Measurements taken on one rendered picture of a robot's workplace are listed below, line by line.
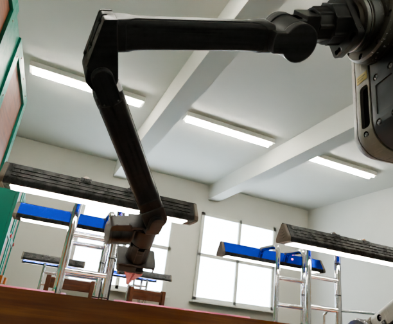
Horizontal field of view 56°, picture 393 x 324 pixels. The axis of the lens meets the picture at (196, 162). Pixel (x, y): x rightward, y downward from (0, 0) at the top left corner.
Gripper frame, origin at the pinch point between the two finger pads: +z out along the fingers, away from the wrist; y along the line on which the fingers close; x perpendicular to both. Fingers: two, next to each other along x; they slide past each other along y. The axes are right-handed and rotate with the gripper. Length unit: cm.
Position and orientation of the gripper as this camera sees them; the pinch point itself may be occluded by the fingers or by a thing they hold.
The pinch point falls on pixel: (128, 280)
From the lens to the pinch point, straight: 109.6
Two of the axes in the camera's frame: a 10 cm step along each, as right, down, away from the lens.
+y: -9.3, -2.2, -2.9
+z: -3.3, 8.4, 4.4
